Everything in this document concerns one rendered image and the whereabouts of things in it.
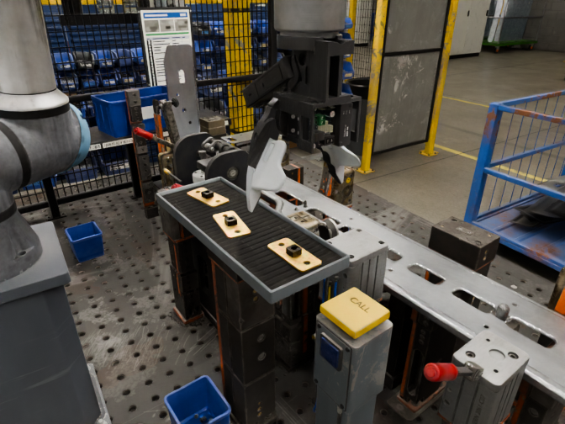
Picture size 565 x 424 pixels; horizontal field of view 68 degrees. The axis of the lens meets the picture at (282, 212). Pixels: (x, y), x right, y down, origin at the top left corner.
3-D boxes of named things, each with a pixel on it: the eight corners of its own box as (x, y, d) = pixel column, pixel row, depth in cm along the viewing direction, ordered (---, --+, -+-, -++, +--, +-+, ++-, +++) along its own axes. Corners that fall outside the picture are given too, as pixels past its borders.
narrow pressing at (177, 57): (201, 135, 166) (192, 44, 150) (173, 141, 159) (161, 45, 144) (200, 135, 166) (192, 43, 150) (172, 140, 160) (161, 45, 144)
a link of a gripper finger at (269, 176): (254, 219, 46) (294, 144, 45) (227, 200, 50) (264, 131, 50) (273, 226, 48) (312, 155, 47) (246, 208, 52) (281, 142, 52)
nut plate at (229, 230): (251, 234, 66) (251, 227, 65) (229, 239, 64) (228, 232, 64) (233, 212, 72) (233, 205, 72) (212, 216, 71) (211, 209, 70)
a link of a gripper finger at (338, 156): (363, 194, 56) (336, 149, 50) (333, 181, 60) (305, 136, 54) (378, 177, 56) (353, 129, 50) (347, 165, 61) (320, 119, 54)
